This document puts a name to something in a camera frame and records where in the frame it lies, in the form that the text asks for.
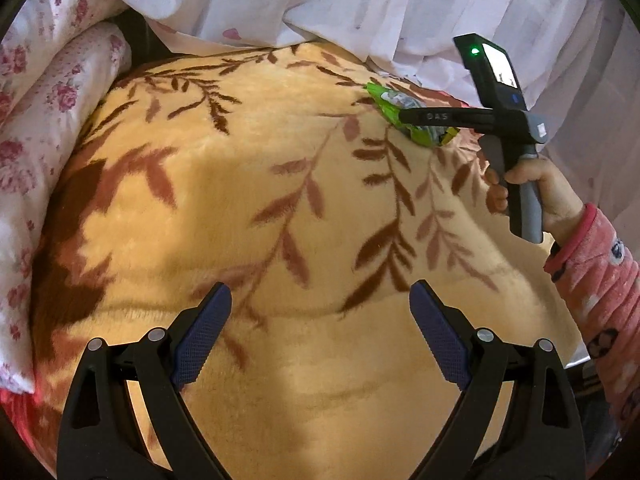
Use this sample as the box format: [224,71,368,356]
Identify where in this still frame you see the green snack wrapper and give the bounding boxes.
[364,82,460,148]

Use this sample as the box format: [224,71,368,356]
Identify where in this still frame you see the pink pajama sleeve forearm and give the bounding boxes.
[544,204,639,434]

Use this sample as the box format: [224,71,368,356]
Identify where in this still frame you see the person right hand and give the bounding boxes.
[504,158,586,246]

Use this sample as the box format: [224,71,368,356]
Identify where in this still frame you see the white sheer curtain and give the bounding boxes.
[122,0,639,238]

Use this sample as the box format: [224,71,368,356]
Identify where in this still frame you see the yellow floral plush blanket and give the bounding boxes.
[3,44,579,479]

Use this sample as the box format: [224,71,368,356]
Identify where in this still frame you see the floral folded quilt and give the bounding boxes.
[1,0,130,393]

